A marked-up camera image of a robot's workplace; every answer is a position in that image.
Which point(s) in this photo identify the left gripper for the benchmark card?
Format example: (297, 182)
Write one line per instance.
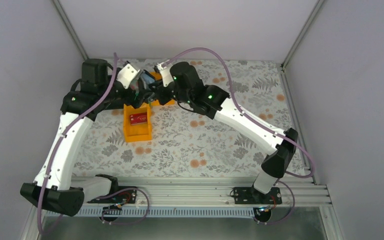
(138, 98)

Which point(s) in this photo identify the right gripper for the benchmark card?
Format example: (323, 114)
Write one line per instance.
(160, 93)

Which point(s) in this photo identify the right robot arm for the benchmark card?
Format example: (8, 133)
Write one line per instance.
(181, 83)

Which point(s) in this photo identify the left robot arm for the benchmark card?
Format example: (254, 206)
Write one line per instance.
(102, 86)

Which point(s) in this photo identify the red VIP card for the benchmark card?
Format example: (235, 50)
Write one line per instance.
(138, 118)

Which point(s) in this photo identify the near orange storage bin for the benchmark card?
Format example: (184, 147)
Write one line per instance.
(139, 132)

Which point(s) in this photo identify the floral table mat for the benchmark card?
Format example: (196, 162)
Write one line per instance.
(186, 144)

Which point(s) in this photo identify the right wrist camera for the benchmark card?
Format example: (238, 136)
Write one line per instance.
(163, 68)

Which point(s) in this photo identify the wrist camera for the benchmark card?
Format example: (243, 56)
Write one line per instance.
(128, 74)
(163, 68)

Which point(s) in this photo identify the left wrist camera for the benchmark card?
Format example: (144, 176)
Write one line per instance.
(128, 74)

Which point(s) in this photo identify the aluminium rail frame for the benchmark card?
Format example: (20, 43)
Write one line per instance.
(215, 191)

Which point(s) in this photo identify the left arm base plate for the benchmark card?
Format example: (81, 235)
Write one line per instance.
(125, 195)

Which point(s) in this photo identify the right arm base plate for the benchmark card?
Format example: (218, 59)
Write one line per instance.
(250, 196)

